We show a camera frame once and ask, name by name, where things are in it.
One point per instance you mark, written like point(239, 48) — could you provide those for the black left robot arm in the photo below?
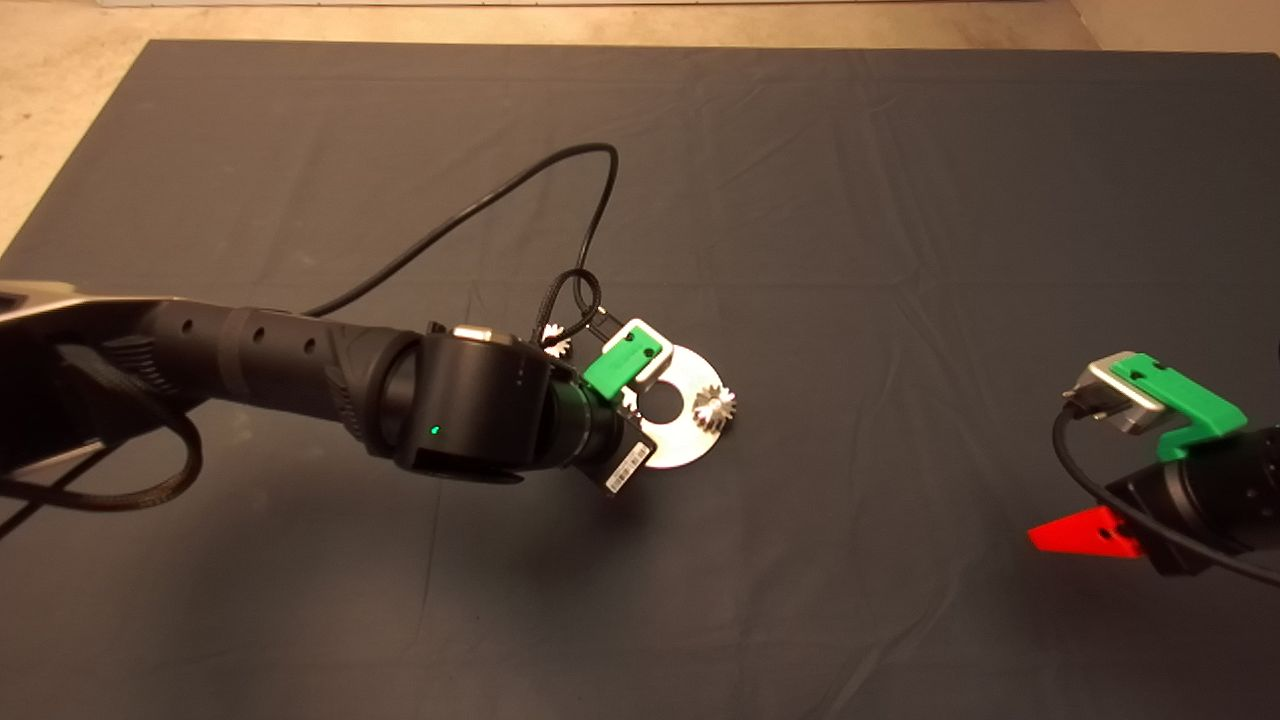
point(470, 410)

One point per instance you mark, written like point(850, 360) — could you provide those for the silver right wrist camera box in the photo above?
point(1118, 392)

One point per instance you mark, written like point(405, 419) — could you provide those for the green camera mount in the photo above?
point(1195, 405)
point(620, 365)

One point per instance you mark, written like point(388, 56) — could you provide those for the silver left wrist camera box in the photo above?
point(668, 355)

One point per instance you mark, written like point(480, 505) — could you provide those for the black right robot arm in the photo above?
point(1240, 490)

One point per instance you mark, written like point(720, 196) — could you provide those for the round metal carrier plate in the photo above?
point(685, 445)

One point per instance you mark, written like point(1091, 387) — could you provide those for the dark grey table cloth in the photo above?
point(900, 200)

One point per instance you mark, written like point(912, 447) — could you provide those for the green left camera mount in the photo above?
point(620, 365)

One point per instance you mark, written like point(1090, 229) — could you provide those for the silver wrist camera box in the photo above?
point(668, 355)
point(1118, 392)

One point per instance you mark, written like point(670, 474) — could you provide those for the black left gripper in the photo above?
point(625, 462)

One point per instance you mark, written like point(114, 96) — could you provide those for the green right camera mount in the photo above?
point(1195, 405)

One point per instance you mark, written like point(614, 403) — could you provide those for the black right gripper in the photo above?
point(1165, 520)

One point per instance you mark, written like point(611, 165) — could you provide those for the small steel planetary gear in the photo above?
point(722, 420)
point(556, 345)

